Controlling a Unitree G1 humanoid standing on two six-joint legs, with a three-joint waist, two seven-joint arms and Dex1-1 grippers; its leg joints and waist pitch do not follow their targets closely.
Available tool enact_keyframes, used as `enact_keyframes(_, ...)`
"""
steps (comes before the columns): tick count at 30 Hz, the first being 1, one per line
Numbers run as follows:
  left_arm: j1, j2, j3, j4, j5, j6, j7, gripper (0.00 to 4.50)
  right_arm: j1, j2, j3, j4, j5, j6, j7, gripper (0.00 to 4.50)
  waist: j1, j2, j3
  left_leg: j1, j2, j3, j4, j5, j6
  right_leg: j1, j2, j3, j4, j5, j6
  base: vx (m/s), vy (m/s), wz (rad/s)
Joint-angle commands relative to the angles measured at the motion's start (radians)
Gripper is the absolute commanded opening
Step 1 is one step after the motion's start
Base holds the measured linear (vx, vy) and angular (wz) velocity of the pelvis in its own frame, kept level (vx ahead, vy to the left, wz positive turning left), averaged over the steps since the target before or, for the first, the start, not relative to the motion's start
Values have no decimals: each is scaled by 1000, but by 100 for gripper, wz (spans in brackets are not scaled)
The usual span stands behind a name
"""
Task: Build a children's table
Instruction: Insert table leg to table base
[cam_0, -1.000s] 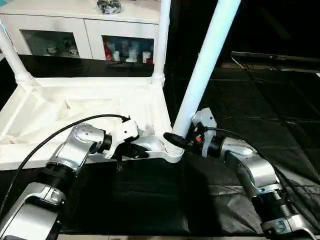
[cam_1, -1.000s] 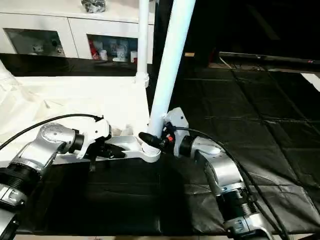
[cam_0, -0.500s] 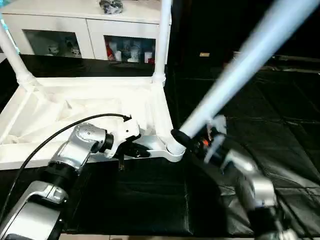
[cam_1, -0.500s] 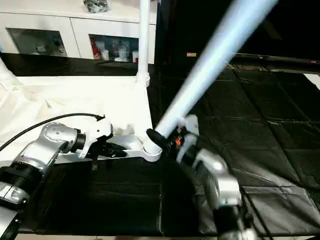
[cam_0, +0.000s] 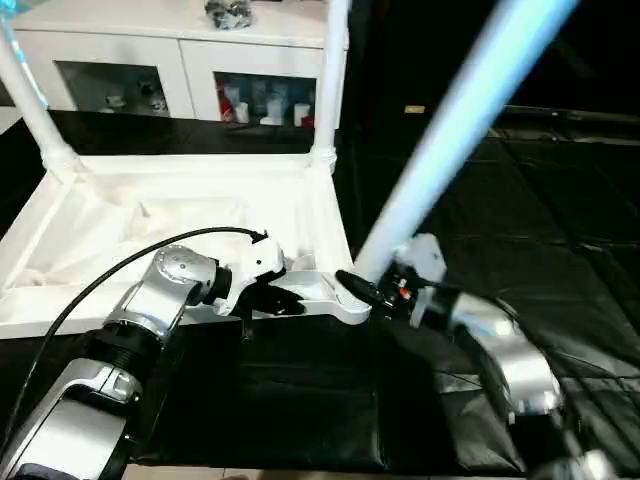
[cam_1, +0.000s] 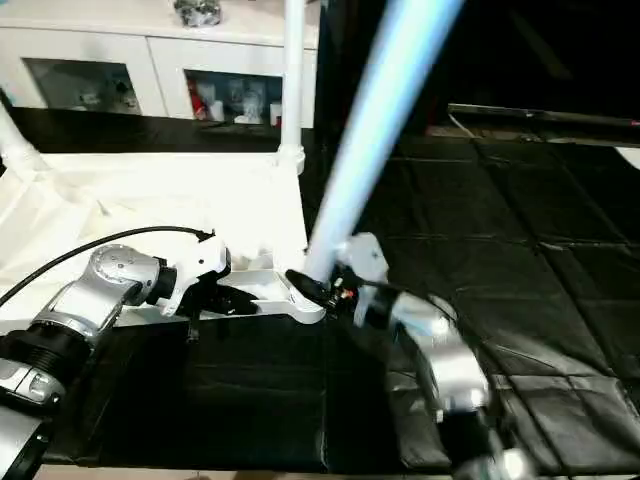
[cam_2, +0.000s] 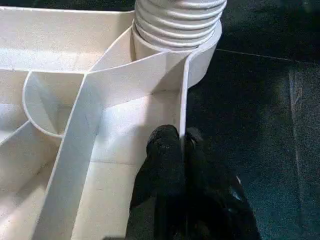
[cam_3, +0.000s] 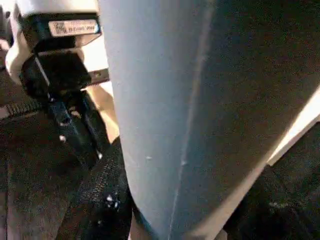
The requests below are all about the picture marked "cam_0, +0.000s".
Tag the white plastic table top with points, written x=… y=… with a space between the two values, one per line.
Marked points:
x=100 y=220

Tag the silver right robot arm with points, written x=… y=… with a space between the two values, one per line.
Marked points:
x=510 y=360

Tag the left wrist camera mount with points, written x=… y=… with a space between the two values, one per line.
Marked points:
x=250 y=262

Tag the small dark figurines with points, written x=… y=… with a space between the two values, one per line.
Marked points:
x=135 y=98

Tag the black work mat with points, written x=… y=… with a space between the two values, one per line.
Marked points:
x=300 y=400

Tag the white plastic table leg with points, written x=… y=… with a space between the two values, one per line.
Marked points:
x=330 y=80
x=40 y=110
x=470 y=110

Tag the long black bar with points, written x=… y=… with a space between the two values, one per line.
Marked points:
x=570 y=112

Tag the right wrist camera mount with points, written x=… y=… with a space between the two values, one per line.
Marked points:
x=420 y=260

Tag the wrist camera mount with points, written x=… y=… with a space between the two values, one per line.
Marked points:
x=420 y=260
x=250 y=262

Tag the light blue plastic object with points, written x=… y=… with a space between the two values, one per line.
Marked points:
x=28 y=75

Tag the small grey metal object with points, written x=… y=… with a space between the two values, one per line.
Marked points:
x=228 y=12

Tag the white glass-door cabinet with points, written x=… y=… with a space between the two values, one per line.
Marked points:
x=150 y=50

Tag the large black cabinet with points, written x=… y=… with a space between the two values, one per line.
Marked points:
x=420 y=50

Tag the small tan label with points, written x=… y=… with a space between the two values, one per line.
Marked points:
x=415 y=109

